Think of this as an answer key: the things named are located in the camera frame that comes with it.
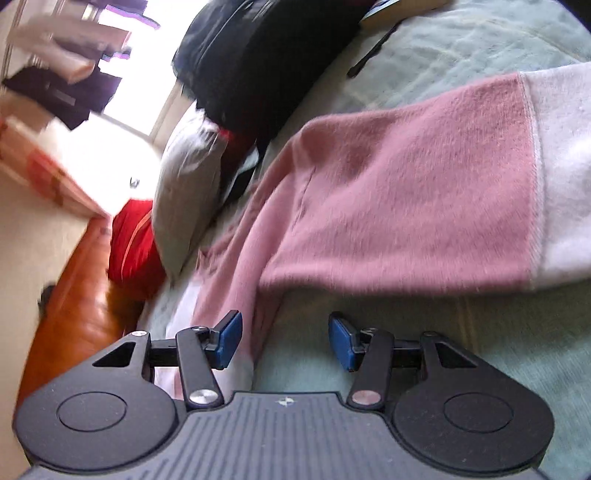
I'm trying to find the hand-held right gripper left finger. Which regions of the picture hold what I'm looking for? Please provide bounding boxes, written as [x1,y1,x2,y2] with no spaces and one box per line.
[81,310,244,411]

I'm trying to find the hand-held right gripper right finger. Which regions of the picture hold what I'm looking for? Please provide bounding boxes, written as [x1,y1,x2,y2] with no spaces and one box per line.
[328,312,490,409]

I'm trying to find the pink and white sweater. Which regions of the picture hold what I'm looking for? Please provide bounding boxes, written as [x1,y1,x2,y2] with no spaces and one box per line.
[154,62,591,402]

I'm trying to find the red pillow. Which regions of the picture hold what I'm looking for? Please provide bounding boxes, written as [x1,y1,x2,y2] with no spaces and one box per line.
[107,199,167,301]

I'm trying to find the grey-green checked pillow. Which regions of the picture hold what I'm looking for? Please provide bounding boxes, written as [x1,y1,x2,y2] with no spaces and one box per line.
[152,111,229,280]

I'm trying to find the wooden headboard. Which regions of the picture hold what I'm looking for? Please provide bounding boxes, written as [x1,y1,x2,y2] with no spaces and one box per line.
[14,217,144,407]

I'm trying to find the white and black flat pouch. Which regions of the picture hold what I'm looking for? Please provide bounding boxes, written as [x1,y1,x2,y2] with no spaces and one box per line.
[222,143,262,206]

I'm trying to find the orange patterned curtain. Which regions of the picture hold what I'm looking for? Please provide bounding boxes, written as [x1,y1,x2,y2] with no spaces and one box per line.
[0,115,112,220]

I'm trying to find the black backpack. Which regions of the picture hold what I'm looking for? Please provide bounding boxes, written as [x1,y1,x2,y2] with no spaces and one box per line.
[172,0,402,144]

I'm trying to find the cream hanging pants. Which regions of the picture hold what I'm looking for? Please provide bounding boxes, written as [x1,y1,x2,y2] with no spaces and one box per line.
[9,14,132,84]

